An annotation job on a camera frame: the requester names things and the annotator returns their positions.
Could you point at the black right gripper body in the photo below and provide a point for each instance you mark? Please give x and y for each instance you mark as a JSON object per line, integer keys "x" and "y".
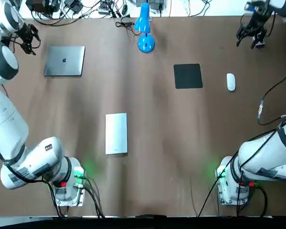
{"x": 259, "y": 15}

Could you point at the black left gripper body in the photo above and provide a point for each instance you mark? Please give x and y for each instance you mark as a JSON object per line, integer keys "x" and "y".
{"x": 23, "y": 33}

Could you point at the grey laptop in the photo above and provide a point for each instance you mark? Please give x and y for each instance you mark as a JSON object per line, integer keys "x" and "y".
{"x": 64, "y": 66}

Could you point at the white computer mouse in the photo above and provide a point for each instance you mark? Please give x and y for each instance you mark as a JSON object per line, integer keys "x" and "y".
{"x": 231, "y": 82}

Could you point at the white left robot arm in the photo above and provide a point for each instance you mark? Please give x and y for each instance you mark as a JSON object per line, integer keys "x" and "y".
{"x": 9, "y": 124}

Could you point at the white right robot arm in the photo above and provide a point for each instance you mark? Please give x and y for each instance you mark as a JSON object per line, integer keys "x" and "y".
{"x": 259, "y": 155}

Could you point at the black mouse pad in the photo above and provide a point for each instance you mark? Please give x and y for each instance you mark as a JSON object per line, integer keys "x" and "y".
{"x": 188, "y": 76}

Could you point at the blue desk lamp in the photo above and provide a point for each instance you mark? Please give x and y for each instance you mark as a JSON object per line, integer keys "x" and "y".
{"x": 146, "y": 44}

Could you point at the black flat device box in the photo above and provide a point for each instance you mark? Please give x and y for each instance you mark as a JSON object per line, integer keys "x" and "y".
{"x": 38, "y": 4}

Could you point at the small black power adapter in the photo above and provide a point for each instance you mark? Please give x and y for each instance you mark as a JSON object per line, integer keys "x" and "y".
{"x": 73, "y": 4}

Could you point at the grey power strip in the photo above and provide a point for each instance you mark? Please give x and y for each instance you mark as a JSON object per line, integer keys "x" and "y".
{"x": 106, "y": 7}

